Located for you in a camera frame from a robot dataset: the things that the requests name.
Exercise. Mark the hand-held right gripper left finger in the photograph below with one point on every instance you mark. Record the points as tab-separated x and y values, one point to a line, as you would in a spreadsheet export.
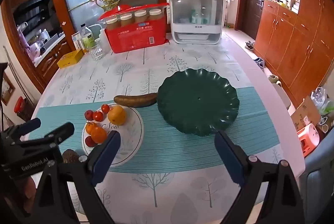
104	158

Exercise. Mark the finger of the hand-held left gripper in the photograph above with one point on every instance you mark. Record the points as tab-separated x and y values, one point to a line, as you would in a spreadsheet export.
61	131
28	126

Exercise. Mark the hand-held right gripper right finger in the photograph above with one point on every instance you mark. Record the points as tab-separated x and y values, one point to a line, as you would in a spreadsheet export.
229	158

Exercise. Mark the large tangerine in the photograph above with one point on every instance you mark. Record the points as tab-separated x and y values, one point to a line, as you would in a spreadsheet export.
99	134

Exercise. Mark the small tangerine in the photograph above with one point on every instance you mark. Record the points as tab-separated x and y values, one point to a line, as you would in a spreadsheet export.
90	127

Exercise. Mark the white round printed plate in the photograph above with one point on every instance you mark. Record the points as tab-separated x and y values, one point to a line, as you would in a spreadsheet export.
130	135

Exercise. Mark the large yellow orange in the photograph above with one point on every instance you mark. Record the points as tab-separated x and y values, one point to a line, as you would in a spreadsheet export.
117	114

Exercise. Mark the dark green scalloped plate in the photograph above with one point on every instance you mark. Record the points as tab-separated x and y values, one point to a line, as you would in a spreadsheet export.
182	109

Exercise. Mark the person's left hand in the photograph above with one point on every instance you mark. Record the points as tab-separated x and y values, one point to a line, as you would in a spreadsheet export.
26	192

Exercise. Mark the brown kiwi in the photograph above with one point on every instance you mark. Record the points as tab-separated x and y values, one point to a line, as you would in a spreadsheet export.
70	156

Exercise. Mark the brownish green cucumber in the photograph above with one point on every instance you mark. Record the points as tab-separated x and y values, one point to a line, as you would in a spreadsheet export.
135	100

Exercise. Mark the wooden kitchen cabinet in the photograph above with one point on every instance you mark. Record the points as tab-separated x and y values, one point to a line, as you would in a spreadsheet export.
52	59

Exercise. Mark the yellow box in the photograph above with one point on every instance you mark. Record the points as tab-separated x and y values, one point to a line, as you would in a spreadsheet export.
69	59

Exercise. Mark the pink plastic bag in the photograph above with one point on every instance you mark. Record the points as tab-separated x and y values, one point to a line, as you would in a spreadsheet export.
30	46

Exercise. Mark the pink plastic stool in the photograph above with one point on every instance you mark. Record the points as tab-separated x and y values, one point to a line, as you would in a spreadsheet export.
309	139

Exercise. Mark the clear ribbed glass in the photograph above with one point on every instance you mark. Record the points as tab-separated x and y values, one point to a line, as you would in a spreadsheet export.
97	51

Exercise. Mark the cardboard box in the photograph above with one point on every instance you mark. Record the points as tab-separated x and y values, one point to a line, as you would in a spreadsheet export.
305	114

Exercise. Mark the pair of beige slippers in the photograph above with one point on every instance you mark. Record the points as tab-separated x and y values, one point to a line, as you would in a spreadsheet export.
275	80

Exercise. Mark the small white box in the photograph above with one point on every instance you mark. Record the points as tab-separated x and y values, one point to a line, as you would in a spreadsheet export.
76	41

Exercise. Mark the grey blue chair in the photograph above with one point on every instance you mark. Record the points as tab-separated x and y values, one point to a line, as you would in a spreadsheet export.
319	187

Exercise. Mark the plastic bottle with green label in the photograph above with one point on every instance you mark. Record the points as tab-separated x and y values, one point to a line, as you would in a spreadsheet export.
87	38

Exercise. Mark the pair of blue shoes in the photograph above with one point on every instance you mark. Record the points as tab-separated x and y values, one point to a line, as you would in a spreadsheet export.
259	62

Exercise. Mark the white translucent jug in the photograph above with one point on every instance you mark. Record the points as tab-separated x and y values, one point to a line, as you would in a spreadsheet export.
105	39

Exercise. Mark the tree print tablecloth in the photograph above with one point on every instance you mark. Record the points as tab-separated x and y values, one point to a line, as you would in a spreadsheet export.
182	62

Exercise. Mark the clear plastic bag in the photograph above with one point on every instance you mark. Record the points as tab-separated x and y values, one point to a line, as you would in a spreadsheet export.
322	100

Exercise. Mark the pair of dark shoes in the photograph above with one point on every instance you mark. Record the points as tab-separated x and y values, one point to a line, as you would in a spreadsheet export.
250	45

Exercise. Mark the red paper cup package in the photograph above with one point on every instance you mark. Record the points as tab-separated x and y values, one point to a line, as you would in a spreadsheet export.
135	36

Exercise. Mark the white dish storage cabinet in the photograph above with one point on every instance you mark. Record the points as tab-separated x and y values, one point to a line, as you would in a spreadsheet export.
195	20

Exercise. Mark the orange wooden wall cabinet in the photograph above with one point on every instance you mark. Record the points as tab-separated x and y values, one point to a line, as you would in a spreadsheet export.
292	43

